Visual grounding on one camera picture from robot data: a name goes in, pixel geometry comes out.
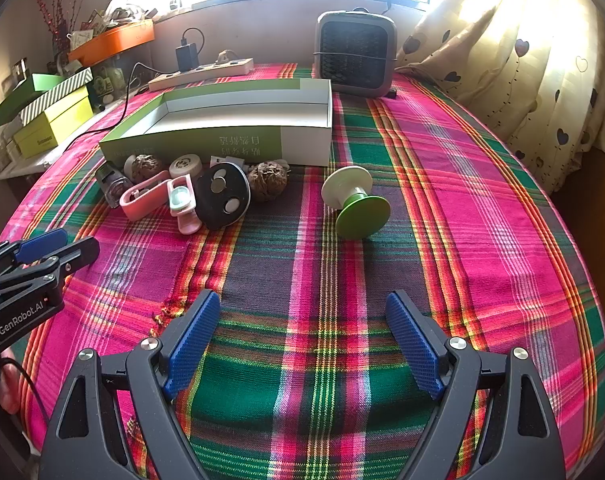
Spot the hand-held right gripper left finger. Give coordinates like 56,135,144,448
37,289,222,480

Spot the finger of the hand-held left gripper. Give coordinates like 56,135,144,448
0,237,101,319
0,228,68,282

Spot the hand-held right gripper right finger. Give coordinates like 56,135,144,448
385,290,568,480

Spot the black and silver pocket device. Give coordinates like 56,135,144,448
95,162,133,208

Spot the long pink clip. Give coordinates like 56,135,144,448
120,171,172,221

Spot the brown walnut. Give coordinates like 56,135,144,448
247,161,289,202
132,154,164,181

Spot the pink clip with white lens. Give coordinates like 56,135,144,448
167,176,202,234

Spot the white round dotted cartridge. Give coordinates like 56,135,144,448
169,153,202,179

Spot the green and white spool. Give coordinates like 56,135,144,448
321,167,391,235

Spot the black round disc device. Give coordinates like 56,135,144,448
196,164,252,231

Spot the green white cardboard box lid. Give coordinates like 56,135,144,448
98,78,333,167

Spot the person's left hand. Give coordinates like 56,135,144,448
0,352,22,413

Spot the yellow-green box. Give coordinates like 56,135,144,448
12,95,96,158

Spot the pink green plaid blanket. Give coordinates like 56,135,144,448
0,62,605,480

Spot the green white striped box lid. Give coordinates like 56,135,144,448
20,67,94,126

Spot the green ornament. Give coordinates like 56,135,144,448
93,67,116,103

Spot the orange tray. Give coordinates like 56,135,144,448
68,21,156,67

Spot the beige power strip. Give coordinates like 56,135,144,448
147,58,254,92

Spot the black charger adapter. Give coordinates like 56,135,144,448
176,35,199,70

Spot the red branch decoration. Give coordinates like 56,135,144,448
32,0,83,46

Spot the white plastic bag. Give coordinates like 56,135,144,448
105,0,156,23

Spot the grey space heater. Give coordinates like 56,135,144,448
315,9,398,98

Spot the cream curtain with hearts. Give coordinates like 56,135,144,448
395,0,605,193

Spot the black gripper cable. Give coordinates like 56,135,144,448
0,359,50,428

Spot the black power strip cord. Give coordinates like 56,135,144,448
57,62,156,161

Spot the black charger cable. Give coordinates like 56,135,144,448
181,27,206,61

